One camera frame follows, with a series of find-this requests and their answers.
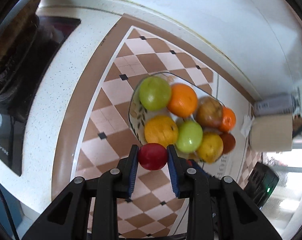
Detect bright orange mandarin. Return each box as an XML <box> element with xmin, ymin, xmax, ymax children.
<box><xmin>219</xmin><ymin>107</ymin><xmax>236</xmax><ymax>132</ymax></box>

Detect red apple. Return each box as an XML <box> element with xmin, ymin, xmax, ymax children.
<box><xmin>138</xmin><ymin>143</ymin><xmax>168</xmax><ymax>171</ymax></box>

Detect orange on plate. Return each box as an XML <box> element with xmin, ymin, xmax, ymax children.
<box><xmin>167</xmin><ymin>83</ymin><xmax>198</xmax><ymax>118</ymax></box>

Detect black gas stove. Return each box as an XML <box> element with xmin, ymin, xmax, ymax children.
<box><xmin>0</xmin><ymin>16</ymin><xmax>81</xmax><ymax>176</ymax></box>

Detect beige cylindrical container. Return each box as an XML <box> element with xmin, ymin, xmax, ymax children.
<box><xmin>249</xmin><ymin>114</ymin><xmax>293</xmax><ymax>152</ymax></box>

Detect dark orange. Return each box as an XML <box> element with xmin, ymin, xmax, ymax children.
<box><xmin>220</xmin><ymin>133</ymin><xmax>236</xmax><ymax>154</ymax></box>

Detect yellow lemon with stem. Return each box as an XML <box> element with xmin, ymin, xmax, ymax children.
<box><xmin>144</xmin><ymin>115</ymin><xmax>179</xmax><ymax>148</ymax></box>

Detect white folded tissue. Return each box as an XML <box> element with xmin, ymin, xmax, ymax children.
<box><xmin>240</xmin><ymin>115</ymin><xmax>255</xmax><ymax>138</ymax></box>

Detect brown checkered mat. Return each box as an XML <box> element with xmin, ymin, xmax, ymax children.
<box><xmin>51</xmin><ymin>13</ymin><xmax>262</xmax><ymax>239</ymax></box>

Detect grey can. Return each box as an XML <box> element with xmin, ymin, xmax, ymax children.
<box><xmin>254</xmin><ymin>94</ymin><xmax>296</xmax><ymax>116</ymax></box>

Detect green apple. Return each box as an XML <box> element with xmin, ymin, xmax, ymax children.
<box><xmin>138</xmin><ymin>76</ymin><xmax>172</xmax><ymax>111</ymax></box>
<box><xmin>175</xmin><ymin>120</ymin><xmax>203</xmax><ymax>154</ymax></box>

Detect floral rabbit plate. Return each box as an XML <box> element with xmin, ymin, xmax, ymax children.
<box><xmin>127</xmin><ymin>71</ymin><xmax>233</xmax><ymax>164</ymax></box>

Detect brown kiwi fruit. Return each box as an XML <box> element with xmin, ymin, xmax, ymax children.
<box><xmin>195</xmin><ymin>96</ymin><xmax>223</xmax><ymax>128</ymax></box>

